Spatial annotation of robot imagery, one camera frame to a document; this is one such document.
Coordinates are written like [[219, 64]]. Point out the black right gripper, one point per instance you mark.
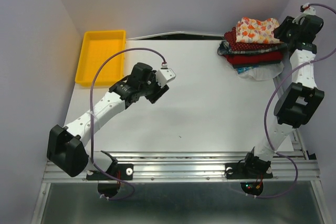
[[279, 32]]

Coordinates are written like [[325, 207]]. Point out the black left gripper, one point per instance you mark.
[[158, 94]]

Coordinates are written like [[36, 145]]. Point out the orange floral white skirt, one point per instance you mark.
[[250, 30]]

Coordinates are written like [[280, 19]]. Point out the dark red polka dot skirt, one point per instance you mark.
[[230, 37]]

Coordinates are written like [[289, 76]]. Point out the navy white plaid skirt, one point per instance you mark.
[[225, 49]]

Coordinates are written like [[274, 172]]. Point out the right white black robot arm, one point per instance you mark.
[[300, 100]]

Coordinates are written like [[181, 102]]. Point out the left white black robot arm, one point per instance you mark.
[[99, 116]]

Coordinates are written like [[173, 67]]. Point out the white blue patterned skirt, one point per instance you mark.
[[261, 73]]

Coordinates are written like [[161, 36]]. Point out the folded red skirt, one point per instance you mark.
[[239, 61]]

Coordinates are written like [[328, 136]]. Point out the yellow plastic bin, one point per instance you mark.
[[97, 47]]

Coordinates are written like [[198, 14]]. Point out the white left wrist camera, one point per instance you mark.
[[164, 76]]

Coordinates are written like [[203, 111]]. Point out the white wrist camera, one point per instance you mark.
[[305, 10], [164, 76]]

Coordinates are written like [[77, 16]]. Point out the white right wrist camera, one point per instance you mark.
[[305, 10]]

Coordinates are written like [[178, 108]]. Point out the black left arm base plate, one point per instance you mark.
[[121, 171]]

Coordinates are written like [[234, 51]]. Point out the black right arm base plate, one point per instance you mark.
[[241, 171]]

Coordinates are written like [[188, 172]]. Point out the aluminium table frame rail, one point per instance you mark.
[[189, 134]]

